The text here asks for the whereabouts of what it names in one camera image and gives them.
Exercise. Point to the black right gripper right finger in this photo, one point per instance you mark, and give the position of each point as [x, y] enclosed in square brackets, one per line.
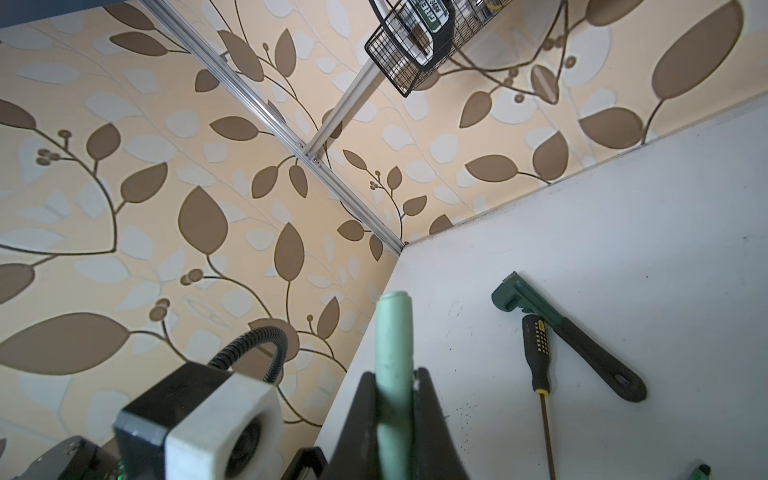
[434, 454]

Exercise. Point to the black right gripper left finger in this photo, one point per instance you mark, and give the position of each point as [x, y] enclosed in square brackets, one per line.
[356, 453]

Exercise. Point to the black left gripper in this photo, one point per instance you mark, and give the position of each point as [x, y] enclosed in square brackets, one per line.
[75, 458]

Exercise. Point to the light green pen cap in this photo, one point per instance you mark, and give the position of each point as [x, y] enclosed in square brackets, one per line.
[394, 383]

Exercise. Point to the green highlighter pen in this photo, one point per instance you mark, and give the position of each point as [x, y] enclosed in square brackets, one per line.
[700, 472]

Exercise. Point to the black yellow screwdriver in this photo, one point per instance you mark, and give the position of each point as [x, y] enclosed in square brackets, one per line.
[537, 355]

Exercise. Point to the green pipe wrench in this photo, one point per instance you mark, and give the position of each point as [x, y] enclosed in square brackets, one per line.
[515, 292]

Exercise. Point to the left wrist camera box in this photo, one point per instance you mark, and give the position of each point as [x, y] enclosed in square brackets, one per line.
[201, 423]

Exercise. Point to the black wire basket centre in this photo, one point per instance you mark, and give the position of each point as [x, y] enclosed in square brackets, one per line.
[392, 52]

